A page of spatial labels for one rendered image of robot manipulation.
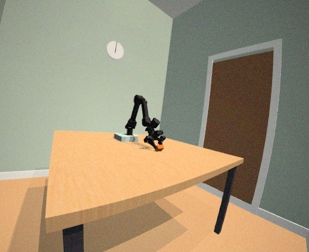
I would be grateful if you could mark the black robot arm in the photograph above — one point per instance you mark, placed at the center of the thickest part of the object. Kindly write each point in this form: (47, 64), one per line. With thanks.
(146, 121)

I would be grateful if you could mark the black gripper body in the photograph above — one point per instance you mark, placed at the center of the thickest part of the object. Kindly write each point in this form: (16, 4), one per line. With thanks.
(147, 138)

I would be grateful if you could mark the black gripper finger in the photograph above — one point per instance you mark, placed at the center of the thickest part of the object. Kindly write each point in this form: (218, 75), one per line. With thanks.
(152, 143)
(161, 141)

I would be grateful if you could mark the orange block with dark blue square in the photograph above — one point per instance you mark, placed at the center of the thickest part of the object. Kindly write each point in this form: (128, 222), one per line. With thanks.
(159, 148)

